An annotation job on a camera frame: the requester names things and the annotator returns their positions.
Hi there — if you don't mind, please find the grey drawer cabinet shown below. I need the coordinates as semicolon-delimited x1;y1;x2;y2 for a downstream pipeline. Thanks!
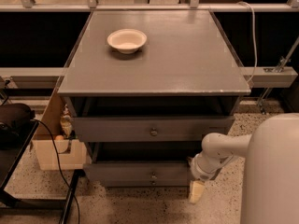
57;9;251;189

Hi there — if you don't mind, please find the white paper bowl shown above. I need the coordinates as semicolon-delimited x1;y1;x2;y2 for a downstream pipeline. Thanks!
107;29;148;54

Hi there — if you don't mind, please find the cardboard box with items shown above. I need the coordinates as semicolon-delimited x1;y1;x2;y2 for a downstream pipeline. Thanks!
33;91;90;170

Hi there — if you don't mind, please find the black pouch on table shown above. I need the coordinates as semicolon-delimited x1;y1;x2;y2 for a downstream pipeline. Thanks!
0;104;35;142

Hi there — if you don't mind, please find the grey top drawer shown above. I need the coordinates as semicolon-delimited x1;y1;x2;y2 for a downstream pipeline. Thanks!
73;116;235;142

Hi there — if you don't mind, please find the metal railing frame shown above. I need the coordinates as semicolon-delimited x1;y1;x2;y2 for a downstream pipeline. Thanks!
0;0;298;89

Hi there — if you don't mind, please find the grey bottom drawer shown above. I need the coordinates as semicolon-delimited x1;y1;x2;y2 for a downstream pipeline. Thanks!
101;179;190;188

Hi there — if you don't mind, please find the grey drawer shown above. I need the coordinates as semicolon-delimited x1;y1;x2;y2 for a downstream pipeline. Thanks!
73;116;235;142
84;141;202;183
101;179;190;188

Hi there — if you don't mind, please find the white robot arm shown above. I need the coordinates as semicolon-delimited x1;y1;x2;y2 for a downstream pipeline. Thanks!
189;113;299;224

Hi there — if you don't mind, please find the black cable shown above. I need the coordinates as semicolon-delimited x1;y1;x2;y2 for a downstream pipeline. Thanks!
33;119;81;224

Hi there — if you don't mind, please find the white hanging cable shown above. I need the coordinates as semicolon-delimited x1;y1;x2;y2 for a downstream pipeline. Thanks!
236;1;259;84

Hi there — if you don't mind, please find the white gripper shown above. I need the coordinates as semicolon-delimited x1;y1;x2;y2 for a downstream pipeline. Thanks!
187;152;225;204

